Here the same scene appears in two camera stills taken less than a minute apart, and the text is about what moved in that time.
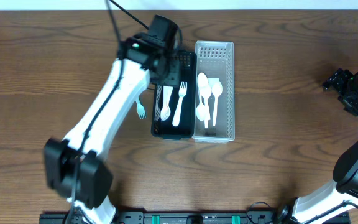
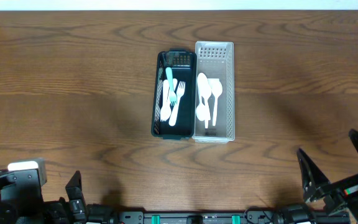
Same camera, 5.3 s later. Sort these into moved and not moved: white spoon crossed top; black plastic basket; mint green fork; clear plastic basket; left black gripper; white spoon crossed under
Moved: mint green fork; left black gripper
Not moved: white spoon crossed top; black plastic basket; white spoon crossed under; clear plastic basket
